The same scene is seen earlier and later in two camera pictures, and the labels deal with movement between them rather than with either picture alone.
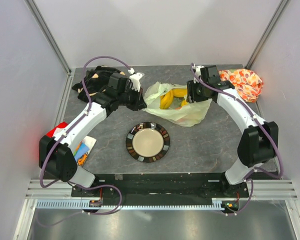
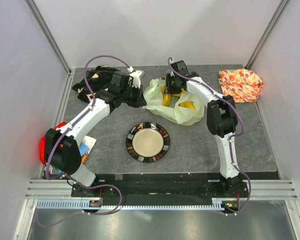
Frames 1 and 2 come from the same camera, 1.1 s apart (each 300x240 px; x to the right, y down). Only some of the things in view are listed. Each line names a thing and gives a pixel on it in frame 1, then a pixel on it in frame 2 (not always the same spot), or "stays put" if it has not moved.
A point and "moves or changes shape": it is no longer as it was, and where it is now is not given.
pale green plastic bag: [190, 115] moves or changes shape
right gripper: [191, 96] → [169, 88]
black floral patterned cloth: [95, 80] stays put
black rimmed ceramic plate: [148, 142] stays put
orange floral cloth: [248, 84] stays put
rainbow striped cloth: [83, 147] stays put
